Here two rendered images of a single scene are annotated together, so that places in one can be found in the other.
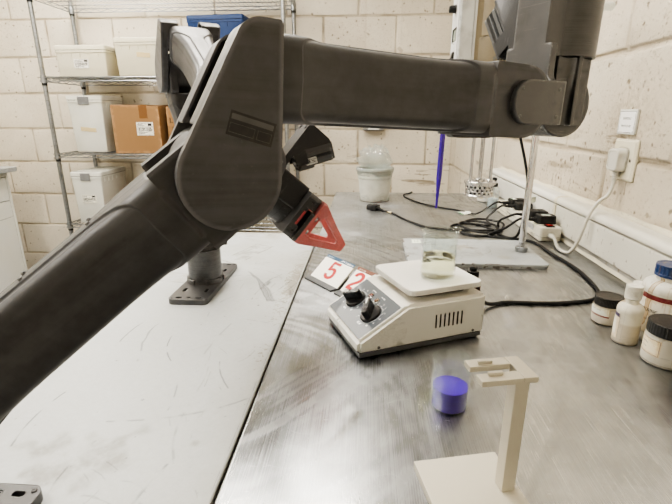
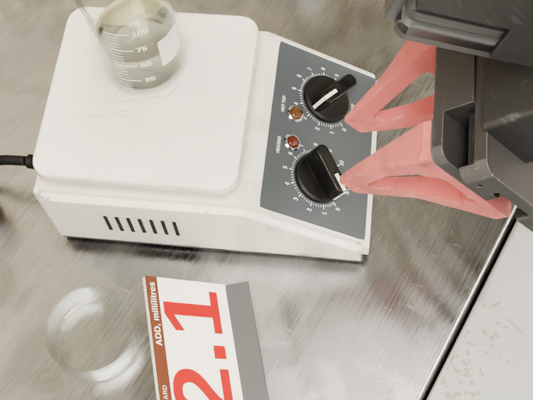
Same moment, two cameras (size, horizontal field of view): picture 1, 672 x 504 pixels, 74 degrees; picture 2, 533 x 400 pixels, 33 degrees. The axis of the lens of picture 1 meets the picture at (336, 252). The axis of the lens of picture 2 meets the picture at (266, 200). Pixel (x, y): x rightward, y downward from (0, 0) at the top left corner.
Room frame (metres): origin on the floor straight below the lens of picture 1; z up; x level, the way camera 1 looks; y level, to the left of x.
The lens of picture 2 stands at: (0.85, 0.07, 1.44)
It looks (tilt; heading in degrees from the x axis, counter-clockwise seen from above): 64 degrees down; 212
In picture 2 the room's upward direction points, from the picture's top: 6 degrees counter-clockwise
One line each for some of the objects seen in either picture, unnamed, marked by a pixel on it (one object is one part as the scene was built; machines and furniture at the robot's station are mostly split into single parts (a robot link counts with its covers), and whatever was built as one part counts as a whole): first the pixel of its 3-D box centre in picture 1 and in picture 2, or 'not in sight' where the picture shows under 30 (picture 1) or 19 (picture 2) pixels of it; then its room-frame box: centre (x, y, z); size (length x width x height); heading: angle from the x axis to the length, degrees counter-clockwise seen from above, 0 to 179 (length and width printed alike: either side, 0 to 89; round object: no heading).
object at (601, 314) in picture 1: (607, 308); not in sight; (0.65, -0.43, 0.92); 0.04 x 0.04 x 0.04
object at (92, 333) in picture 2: not in sight; (93, 334); (0.76, -0.12, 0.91); 0.06 x 0.06 x 0.02
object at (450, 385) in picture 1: (450, 382); not in sight; (0.43, -0.13, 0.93); 0.04 x 0.04 x 0.06
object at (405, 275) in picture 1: (425, 275); (150, 95); (0.63, -0.14, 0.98); 0.12 x 0.12 x 0.01; 20
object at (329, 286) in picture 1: (329, 271); not in sight; (0.82, 0.01, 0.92); 0.09 x 0.06 x 0.04; 36
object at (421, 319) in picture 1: (409, 304); (201, 136); (0.62, -0.11, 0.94); 0.22 x 0.13 x 0.08; 110
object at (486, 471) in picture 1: (479, 435); not in sight; (0.30, -0.12, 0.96); 0.08 x 0.08 x 0.13; 9
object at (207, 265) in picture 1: (204, 264); not in sight; (0.81, 0.25, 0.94); 0.20 x 0.07 x 0.08; 176
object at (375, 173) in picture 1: (375, 172); not in sight; (1.70, -0.15, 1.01); 0.14 x 0.14 x 0.21
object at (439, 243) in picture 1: (440, 252); (129, 24); (0.61, -0.15, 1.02); 0.06 x 0.05 x 0.08; 111
